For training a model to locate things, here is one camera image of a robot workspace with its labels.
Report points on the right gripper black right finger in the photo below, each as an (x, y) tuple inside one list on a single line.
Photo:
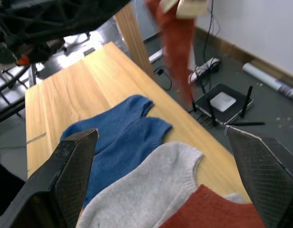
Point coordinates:
[(267, 175)]

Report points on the black metal chair frame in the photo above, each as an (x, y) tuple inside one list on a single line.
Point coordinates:
[(11, 95)]

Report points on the wooden hanger stand post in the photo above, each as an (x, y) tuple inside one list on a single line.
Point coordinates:
[(135, 40)]

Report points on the small white box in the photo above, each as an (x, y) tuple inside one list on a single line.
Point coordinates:
[(223, 101)]

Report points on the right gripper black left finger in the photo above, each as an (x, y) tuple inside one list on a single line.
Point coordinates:
[(53, 180)]

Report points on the white rolled paper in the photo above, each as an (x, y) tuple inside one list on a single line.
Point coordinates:
[(267, 79)]

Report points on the light grey sock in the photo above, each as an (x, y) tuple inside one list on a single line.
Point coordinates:
[(235, 198), (146, 185)]

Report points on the blue sock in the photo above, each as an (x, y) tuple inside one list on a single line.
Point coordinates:
[(127, 152), (106, 118)]

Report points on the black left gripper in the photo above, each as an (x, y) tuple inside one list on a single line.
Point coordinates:
[(34, 51)]

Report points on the grey tape strip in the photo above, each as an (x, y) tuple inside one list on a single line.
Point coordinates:
[(36, 138)]

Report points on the rust red sock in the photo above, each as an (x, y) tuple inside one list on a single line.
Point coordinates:
[(177, 47), (213, 211)]

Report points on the white power strip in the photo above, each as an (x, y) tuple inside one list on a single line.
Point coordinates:
[(203, 67)]

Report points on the black router with antennas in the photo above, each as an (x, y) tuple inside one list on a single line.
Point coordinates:
[(232, 114)]

